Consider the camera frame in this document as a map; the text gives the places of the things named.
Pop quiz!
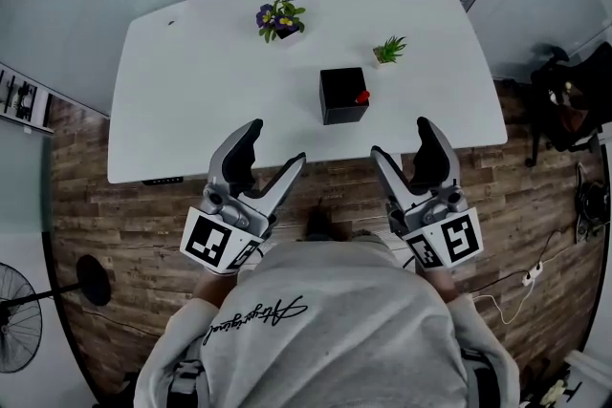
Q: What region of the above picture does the framed wall picture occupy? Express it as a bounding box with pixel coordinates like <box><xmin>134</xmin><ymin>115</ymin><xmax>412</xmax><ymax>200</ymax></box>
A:
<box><xmin>0</xmin><ymin>61</ymin><xmax>55</xmax><ymax>136</ymax></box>

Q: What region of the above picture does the white cable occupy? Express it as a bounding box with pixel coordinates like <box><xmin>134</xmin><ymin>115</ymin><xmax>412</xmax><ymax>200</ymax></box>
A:
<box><xmin>470</xmin><ymin>270</ymin><xmax>533</xmax><ymax>326</ymax></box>

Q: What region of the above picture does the purple flower potted plant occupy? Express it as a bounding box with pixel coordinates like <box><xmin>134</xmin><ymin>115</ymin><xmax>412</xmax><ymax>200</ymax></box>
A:
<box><xmin>254</xmin><ymin>0</ymin><xmax>308</xmax><ymax>45</ymax></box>

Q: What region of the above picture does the white power strip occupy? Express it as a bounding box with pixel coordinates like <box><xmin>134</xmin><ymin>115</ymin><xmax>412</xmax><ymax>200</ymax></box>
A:
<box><xmin>520</xmin><ymin>262</ymin><xmax>547</xmax><ymax>288</ymax></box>

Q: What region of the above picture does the black cable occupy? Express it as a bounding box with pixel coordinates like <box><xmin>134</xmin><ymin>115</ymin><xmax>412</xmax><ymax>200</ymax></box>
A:
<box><xmin>538</xmin><ymin>227</ymin><xmax>566</xmax><ymax>265</ymax></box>

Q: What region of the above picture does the black square pen holder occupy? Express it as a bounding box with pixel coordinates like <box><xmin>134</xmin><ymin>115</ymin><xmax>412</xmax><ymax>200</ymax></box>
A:
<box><xmin>318</xmin><ymin>67</ymin><xmax>370</xmax><ymax>126</ymax></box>

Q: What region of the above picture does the person's right forearm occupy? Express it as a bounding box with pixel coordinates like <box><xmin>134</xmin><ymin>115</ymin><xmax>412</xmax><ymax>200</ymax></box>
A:
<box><xmin>413</xmin><ymin>266</ymin><xmax>459</xmax><ymax>305</ymax></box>

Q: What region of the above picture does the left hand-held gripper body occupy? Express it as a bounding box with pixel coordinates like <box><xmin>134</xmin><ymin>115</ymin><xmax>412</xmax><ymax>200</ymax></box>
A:
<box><xmin>179</xmin><ymin>183</ymin><xmax>279</xmax><ymax>276</ymax></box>

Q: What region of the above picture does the grey harness strap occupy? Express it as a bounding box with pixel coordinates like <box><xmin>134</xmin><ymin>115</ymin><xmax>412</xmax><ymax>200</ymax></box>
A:
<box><xmin>459</xmin><ymin>347</ymin><xmax>497</xmax><ymax>408</ymax></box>
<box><xmin>167</xmin><ymin>358</ymin><xmax>210</xmax><ymax>408</ymax></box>

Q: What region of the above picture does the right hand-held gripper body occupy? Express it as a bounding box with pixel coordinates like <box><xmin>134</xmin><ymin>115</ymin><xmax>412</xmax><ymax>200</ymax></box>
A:
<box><xmin>385</xmin><ymin>185</ymin><xmax>484</xmax><ymax>276</ymax></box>

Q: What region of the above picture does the black floor device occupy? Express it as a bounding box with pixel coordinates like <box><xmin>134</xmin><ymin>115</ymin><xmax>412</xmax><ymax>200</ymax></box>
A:
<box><xmin>573</xmin><ymin>161</ymin><xmax>612</xmax><ymax>245</ymax></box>

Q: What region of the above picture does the person's grey sweatshirt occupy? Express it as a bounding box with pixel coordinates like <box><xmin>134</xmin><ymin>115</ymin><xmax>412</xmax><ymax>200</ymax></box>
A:
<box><xmin>133</xmin><ymin>231</ymin><xmax>523</xmax><ymax>408</ymax></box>

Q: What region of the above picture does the black standing fan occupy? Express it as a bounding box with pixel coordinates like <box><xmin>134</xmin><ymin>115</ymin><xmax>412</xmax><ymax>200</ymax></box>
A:
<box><xmin>0</xmin><ymin>253</ymin><xmax>114</xmax><ymax>375</ymax></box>

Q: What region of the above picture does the person's left forearm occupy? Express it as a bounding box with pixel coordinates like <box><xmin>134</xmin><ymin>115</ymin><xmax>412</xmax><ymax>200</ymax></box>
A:
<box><xmin>192</xmin><ymin>268</ymin><xmax>240</xmax><ymax>317</ymax></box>

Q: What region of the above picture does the small green potted plant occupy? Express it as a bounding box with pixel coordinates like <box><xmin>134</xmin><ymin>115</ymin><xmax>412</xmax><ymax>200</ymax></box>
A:
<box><xmin>372</xmin><ymin>34</ymin><xmax>408</xmax><ymax>70</ymax></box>

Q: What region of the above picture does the black office chair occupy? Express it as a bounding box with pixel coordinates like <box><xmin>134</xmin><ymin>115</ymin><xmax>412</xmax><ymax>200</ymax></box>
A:
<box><xmin>524</xmin><ymin>41</ymin><xmax>612</xmax><ymax>169</ymax></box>

